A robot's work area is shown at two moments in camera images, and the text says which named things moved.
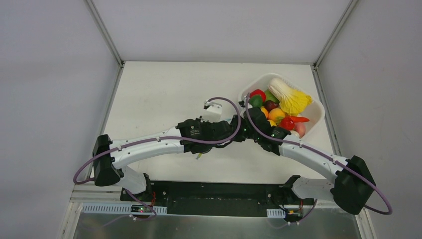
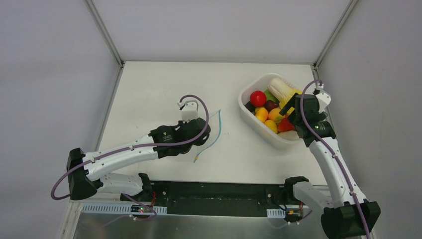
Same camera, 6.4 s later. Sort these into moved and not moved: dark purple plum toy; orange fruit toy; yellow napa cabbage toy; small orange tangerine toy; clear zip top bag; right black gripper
Moved: clear zip top bag; right black gripper
Not moved: orange fruit toy; small orange tangerine toy; yellow napa cabbage toy; dark purple plum toy
